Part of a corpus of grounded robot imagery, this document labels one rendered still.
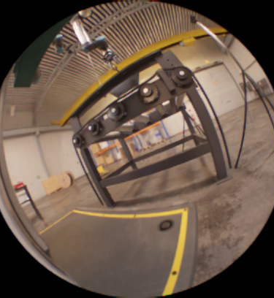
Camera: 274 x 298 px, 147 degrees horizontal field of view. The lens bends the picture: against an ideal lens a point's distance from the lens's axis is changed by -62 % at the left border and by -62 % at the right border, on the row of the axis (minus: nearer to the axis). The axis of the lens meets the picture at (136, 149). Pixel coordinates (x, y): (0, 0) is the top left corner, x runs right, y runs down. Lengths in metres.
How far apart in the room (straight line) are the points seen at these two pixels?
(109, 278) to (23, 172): 10.47
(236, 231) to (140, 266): 0.48
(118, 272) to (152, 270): 0.07
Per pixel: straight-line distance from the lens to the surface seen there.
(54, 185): 7.96
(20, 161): 10.79
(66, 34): 8.42
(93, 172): 1.21
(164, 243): 0.25
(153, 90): 0.82
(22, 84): 1.02
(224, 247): 0.57
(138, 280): 0.23
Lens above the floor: 0.52
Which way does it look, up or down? 1 degrees down
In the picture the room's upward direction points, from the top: 24 degrees counter-clockwise
